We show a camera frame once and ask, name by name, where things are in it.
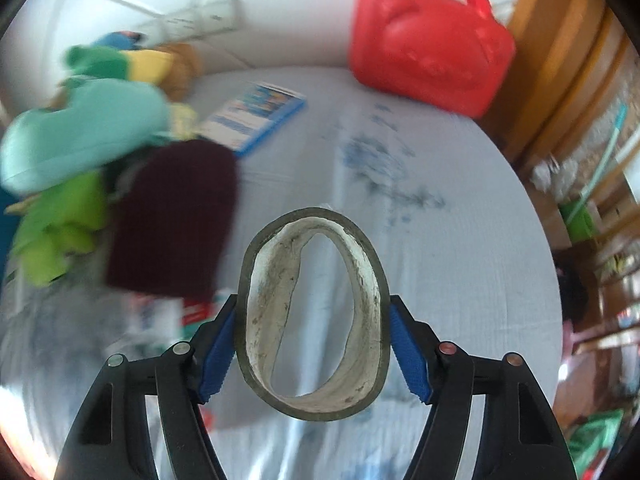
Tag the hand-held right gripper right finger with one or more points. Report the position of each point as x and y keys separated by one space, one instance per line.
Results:
x=407 y=360

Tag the teal plush cushion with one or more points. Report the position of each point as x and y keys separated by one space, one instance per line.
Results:
x=85 y=130

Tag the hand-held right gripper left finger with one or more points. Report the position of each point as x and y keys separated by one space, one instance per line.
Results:
x=220 y=355

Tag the white wall socket panel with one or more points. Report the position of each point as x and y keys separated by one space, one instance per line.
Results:
x=200 y=17

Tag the wooden chair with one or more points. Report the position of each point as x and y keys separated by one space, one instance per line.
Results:
x=615 y=255

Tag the blue and pink plush toy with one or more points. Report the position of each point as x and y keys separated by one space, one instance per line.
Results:
x=117 y=40

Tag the blue white booklet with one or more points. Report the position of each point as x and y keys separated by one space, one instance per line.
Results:
x=250 y=115

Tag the red toy suitcase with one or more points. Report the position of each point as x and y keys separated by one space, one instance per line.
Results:
x=425 y=60

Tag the green mop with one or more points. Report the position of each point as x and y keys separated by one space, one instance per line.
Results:
x=580 y=215

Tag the tape roll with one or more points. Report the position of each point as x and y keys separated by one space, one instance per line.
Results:
x=270 y=285

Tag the lime green plush toy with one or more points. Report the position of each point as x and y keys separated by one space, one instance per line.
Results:
x=60 y=230

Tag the brown plush toy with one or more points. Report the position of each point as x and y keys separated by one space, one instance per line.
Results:
x=182 y=70

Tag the dark maroon knit hat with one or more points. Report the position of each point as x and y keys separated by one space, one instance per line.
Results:
x=170 y=220

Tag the wooden wall trim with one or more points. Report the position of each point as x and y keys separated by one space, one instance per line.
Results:
x=560 y=35

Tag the green plastic bag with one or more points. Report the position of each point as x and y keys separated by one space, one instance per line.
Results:
x=597 y=435

